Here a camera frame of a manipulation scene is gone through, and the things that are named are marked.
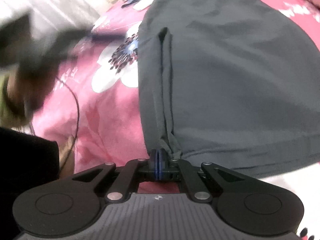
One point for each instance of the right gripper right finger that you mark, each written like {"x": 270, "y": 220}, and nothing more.
{"x": 245, "y": 203}

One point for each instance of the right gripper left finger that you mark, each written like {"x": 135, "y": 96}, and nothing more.
{"x": 67, "y": 206}

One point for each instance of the dark grey garment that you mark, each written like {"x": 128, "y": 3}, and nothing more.
{"x": 233, "y": 82}

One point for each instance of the operator left hand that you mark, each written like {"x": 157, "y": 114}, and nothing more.
{"x": 28, "y": 91}

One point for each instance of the grey curtain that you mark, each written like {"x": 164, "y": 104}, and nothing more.
{"x": 51, "y": 15}

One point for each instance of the pink floral bed sheet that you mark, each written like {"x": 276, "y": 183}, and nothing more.
{"x": 109, "y": 127}

